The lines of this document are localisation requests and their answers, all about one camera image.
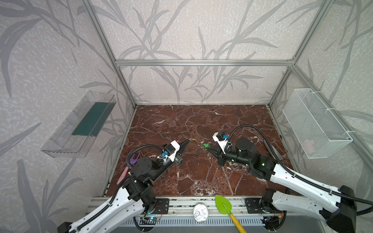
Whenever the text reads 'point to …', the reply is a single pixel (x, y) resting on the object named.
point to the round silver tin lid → (200, 212)
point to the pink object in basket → (309, 146)
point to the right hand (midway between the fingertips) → (208, 143)
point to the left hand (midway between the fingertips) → (189, 137)
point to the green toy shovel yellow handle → (225, 207)
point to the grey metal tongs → (277, 153)
